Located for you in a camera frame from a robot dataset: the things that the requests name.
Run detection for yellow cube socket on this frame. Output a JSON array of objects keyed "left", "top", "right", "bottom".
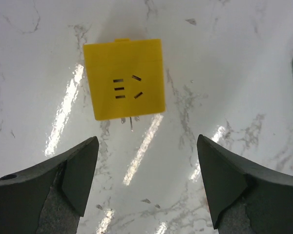
[{"left": 83, "top": 39, "right": 166, "bottom": 121}]

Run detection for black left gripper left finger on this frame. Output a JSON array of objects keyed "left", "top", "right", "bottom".
[{"left": 0, "top": 136, "right": 99, "bottom": 234}]

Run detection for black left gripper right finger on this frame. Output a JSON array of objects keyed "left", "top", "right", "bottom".
[{"left": 197, "top": 135, "right": 293, "bottom": 234}]

